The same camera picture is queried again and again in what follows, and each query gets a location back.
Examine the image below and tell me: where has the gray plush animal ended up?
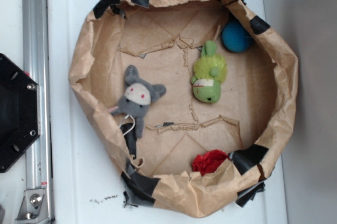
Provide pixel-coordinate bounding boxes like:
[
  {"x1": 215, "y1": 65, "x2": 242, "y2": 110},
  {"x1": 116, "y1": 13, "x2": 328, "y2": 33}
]
[{"x1": 108, "y1": 65, "x2": 166, "y2": 138}]

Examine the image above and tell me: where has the green plush animal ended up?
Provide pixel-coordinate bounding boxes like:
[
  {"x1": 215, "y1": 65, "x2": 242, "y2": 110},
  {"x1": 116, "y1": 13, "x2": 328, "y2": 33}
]
[{"x1": 191, "y1": 40, "x2": 227, "y2": 103}]

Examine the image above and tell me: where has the brown paper bag bin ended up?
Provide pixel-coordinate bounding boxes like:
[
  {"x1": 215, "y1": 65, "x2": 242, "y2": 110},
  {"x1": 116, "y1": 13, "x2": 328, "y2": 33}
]
[{"x1": 69, "y1": 0, "x2": 298, "y2": 218}]

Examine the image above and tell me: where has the red crumpled object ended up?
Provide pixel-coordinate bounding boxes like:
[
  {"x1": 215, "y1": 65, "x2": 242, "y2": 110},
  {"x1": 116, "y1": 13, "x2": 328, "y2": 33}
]
[{"x1": 192, "y1": 150, "x2": 230, "y2": 176}]

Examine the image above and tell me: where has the blue ball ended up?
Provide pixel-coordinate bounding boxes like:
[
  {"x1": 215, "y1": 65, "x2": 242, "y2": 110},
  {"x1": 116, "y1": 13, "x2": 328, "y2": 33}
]
[{"x1": 222, "y1": 21, "x2": 253, "y2": 53}]

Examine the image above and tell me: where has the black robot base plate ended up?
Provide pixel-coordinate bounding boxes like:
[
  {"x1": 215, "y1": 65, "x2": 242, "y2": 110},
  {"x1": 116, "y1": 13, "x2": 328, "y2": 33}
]
[{"x1": 1, "y1": 54, "x2": 40, "y2": 173}]

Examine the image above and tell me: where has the aluminum extrusion rail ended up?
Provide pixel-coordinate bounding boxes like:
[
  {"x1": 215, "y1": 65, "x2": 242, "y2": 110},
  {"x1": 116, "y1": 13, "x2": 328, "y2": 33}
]
[{"x1": 23, "y1": 0, "x2": 55, "y2": 223}]

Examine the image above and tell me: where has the metal corner bracket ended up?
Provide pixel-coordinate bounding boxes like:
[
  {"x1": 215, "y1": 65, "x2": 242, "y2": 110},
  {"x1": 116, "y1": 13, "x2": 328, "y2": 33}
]
[{"x1": 15, "y1": 188, "x2": 48, "y2": 223}]

